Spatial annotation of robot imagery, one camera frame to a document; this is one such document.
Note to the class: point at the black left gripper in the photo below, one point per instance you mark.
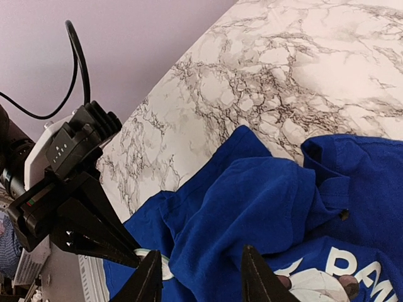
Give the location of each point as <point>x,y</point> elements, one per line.
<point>84,224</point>

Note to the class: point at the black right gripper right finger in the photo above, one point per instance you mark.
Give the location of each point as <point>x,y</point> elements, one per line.
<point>259,283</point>

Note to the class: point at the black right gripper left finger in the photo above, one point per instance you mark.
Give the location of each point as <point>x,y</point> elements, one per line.
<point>145,284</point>

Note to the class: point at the green round brooch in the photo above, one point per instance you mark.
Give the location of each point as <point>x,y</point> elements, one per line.
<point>163,262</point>

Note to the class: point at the blue panda print t-shirt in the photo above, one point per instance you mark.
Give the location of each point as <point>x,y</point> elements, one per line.
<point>330,229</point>

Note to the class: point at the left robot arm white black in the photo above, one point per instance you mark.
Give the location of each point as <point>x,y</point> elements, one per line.
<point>15,147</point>

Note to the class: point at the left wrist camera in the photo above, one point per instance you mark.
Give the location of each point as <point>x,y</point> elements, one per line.
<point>71,143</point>

